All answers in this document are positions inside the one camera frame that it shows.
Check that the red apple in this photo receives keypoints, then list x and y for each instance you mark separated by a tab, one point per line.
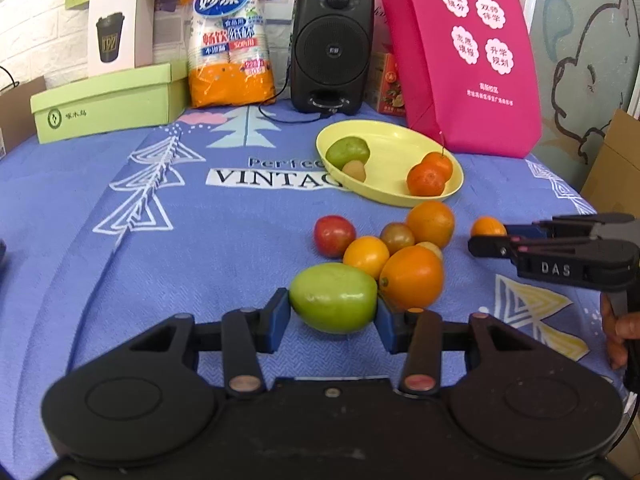
334	234

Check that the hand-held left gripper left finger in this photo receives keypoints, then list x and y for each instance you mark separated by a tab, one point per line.
278	317

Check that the small tan fruit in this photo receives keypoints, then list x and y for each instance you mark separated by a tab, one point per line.
355	170

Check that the yellow-orange citrus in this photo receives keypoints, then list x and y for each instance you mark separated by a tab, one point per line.
365	257

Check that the brown paper bag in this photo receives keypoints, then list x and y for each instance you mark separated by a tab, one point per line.
17	110

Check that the brownish red plum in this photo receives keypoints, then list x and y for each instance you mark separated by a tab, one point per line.
396	236

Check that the small orange tangerine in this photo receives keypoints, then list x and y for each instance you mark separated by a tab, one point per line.
487	226

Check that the large orange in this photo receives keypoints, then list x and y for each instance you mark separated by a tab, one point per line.
414	276

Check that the blue printed blanket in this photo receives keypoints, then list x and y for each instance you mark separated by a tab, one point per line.
150	240

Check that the orange paper cup pack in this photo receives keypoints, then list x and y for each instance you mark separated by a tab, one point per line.
230	40

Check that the medium orange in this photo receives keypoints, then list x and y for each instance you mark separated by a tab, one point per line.
431	222

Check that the small yellow fruit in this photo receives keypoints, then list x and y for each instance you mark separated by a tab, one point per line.
433	248

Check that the tangerine with stem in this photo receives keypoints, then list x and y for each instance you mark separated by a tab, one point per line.
441	164

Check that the yellow oval plate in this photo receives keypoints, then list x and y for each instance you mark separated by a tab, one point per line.
395	150

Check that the black speaker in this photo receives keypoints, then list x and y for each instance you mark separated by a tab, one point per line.
332	45

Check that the red fruit-print carton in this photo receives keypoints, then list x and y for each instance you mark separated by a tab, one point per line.
392	90

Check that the large green mango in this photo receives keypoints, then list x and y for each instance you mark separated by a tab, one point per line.
332	297

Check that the light green shoebox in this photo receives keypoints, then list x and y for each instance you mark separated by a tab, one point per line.
110	102

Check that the brown cardboard box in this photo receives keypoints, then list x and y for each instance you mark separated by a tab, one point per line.
612	165

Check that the white box with cup picture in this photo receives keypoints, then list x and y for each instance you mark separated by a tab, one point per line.
120	30

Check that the pink tote bag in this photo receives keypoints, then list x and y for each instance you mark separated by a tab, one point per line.
465	60

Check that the green apple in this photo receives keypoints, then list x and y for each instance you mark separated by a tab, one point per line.
347	151

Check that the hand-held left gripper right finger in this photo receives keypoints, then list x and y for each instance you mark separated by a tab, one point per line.
385	327

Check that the person's right hand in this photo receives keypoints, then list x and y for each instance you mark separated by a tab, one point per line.
615	332

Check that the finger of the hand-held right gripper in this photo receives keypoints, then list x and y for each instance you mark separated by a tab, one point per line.
527	231
492	246

